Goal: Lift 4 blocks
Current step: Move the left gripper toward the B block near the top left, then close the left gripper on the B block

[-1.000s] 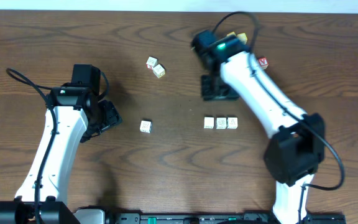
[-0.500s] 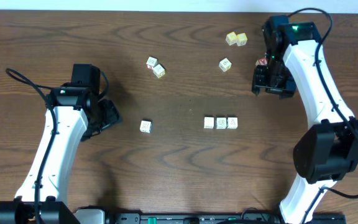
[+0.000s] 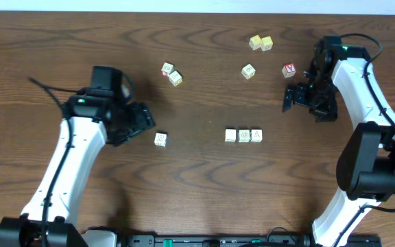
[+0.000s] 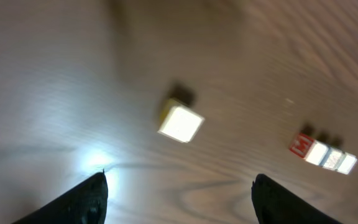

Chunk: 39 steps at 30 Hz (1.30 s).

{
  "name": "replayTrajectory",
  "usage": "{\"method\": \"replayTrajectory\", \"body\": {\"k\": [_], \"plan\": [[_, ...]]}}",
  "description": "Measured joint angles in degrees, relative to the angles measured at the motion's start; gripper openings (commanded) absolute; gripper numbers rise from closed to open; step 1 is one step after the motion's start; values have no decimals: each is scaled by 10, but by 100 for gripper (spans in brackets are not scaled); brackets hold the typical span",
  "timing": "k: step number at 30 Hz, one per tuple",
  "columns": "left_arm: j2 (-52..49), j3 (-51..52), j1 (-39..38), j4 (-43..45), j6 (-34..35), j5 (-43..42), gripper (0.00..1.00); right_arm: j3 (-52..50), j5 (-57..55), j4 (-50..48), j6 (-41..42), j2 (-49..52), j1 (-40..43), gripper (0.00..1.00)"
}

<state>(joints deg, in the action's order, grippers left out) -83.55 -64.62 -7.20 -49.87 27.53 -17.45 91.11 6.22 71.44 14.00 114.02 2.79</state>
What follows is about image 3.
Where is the white block with bug drawing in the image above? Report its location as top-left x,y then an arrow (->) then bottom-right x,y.
250,129 -> 263,142

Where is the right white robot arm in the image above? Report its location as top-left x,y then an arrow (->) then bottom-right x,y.
283,36 -> 395,246

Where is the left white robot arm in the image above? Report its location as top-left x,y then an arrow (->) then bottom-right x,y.
0,95 -> 154,246

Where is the red letter block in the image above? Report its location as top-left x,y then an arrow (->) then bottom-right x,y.
282,63 -> 296,78

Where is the cream block near top centre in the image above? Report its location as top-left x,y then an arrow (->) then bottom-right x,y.
241,64 -> 256,80

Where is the yellow block right of pair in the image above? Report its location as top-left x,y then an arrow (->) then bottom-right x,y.
261,36 -> 274,51

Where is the yellow block of pair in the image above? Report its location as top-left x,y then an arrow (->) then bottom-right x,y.
261,36 -> 274,51
249,35 -> 262,50

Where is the yellow block left of pair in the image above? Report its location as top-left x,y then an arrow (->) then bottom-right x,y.
249,35 -> 262,50

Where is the white block with yellow side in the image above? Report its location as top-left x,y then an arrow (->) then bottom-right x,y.
169,71 -> 182,86

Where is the white block with red side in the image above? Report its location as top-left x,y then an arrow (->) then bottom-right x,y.
161,62 -> 174,77

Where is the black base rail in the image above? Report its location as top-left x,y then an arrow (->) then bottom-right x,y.
80,227 -> 383,247

